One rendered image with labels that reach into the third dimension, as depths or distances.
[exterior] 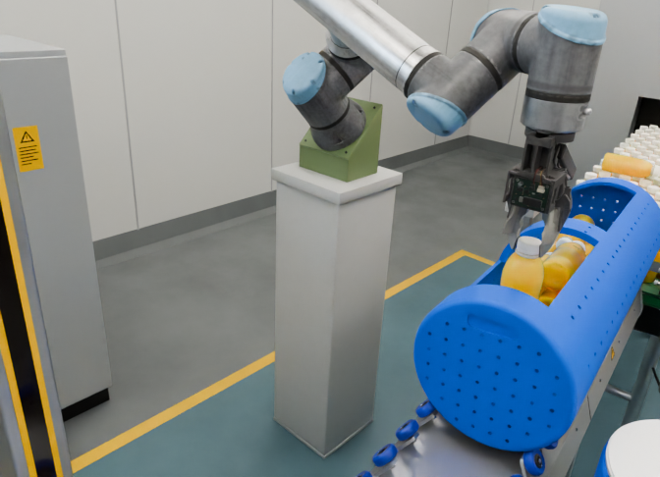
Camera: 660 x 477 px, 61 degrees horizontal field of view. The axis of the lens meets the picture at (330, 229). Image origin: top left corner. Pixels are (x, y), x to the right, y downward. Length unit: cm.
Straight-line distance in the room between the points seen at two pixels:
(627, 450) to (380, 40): 76
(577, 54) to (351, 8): 38
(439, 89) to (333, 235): 97
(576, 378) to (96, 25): 308
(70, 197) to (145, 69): 165
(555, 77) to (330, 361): 142
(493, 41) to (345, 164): 95
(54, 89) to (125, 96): 157
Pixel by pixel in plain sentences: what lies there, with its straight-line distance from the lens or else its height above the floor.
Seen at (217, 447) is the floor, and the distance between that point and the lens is 239.
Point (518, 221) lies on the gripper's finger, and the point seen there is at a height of 134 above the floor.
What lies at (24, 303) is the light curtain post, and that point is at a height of 138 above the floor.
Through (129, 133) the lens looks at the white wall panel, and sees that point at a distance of 367.
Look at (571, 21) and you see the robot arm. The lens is 85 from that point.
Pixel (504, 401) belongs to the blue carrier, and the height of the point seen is 106.
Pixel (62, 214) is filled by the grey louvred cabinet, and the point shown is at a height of 90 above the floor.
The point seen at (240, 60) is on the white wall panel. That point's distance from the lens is 405.
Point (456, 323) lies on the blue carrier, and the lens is 98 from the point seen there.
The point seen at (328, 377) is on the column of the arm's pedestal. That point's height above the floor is 39.
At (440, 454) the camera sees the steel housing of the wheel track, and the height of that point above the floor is 93.
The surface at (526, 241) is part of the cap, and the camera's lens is 98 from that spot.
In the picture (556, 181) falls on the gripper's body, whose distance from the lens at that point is 88.
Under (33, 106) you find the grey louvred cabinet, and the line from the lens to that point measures 205.
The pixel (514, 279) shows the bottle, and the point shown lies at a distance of 99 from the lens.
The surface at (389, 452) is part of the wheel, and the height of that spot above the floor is 98.
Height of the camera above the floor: 169
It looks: 24 degrees down
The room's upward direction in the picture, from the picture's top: 3 degrees clockwise
